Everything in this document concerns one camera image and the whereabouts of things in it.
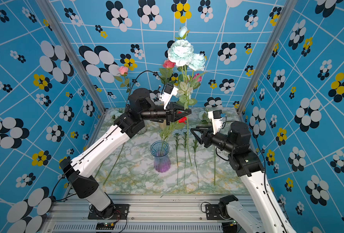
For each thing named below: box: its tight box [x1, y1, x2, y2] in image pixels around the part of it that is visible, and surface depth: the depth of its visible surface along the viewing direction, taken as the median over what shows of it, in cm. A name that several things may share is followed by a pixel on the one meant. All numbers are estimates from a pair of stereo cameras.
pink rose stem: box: [114, 66, 131, 93], surface depth 89 cm
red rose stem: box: [159, 59, 176, 85], surface depth 92 cm
